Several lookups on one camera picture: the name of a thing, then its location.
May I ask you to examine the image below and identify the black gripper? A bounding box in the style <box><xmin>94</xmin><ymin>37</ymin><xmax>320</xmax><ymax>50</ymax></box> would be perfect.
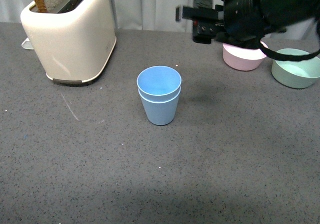
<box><xmin>175</xmin><ymin>0</ymin><xmax>320</xmax><ymax>49</ymax></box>

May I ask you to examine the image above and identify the blue cup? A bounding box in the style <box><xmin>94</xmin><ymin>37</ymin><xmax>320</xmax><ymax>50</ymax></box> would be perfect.
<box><xmin>136</xmin><ymin>66</ymin><xmax>182</xmax><ymax>102</ymax></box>
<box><xmin>138</xmin><ymin>88</ymin><xmax>181</xmax><ymax>126</ymax></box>

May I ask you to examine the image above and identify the pink bowl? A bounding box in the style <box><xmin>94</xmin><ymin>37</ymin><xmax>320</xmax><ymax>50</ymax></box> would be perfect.
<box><xmin>222</xmin><ymin>43</ymin><xmax>266</xmax><ymax>71</ymax></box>

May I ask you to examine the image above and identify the green bowl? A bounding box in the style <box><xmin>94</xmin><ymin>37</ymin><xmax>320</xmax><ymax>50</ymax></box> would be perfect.
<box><xmin>271</xmin><ymin>57</ymin><xmax>320</xmax><ymax>89</ymax></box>

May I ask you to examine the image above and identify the cream white toaster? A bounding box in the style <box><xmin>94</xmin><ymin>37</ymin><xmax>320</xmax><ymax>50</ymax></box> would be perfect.
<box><xmin>20</xmin><ymin>0</ymin><xmax>117</xmax><ymax>84</ymax></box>

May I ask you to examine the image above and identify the white power plug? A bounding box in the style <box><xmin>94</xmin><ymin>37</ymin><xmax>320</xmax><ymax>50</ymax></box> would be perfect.
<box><xmin>21</xmin><ymin>38</ymin><xmax>33</xmax><ymax>50</ymax></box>

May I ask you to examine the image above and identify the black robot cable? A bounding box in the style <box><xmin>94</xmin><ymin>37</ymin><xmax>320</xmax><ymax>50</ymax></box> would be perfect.
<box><xmin>258</xmin><ymin>40</ymin><xmax>320</xmax><ymax>63</ymax></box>

